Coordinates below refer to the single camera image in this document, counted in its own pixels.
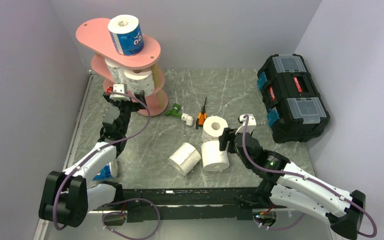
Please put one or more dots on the orange black pliers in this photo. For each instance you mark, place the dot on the orange black pliers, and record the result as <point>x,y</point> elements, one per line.
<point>202,116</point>

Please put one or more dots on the black tool box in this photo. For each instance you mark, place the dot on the black tool box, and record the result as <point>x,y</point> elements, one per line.
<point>295,111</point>

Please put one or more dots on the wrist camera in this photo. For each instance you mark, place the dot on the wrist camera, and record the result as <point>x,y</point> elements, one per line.
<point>248,124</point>
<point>118,92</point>

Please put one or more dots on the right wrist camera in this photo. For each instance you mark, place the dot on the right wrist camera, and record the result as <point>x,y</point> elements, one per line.
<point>248,124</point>

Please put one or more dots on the pink three-tier shelf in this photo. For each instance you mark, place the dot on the pink three-tier shelf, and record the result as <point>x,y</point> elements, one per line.
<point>94,35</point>

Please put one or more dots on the green pipe fitting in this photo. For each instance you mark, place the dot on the green pipe fitting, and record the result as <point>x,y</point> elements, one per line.
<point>175,111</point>

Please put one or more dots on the blue paper roll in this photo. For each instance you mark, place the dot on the blue paper roll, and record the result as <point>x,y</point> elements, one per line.
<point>126,34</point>

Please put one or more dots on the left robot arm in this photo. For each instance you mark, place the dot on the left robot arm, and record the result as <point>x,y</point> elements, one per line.
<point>66,198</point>

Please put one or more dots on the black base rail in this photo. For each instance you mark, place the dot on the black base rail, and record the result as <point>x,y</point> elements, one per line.
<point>240,203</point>

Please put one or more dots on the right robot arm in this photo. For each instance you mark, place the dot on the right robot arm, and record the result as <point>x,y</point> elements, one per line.
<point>285,184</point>

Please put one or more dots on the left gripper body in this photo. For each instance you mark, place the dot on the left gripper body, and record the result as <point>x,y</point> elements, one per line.
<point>126,107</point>

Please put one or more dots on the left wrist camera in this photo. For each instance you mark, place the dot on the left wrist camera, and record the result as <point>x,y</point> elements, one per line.
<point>118,92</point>

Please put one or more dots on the plain white embossed roll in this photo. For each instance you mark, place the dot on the plain white embossed roll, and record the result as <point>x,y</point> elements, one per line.
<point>212,158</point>

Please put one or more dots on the plain white paper roll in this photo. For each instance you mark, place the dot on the plain white paper roll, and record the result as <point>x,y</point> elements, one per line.
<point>185,158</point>

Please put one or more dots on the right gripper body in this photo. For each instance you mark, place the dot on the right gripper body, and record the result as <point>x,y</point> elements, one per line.
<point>232,147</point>

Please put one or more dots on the white pipe elbow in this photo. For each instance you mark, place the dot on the white pipe elbow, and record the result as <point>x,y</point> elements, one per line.
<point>188,119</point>

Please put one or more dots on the floral paper roll large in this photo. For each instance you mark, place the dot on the floral paper roll large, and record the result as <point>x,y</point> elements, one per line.
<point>116,71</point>

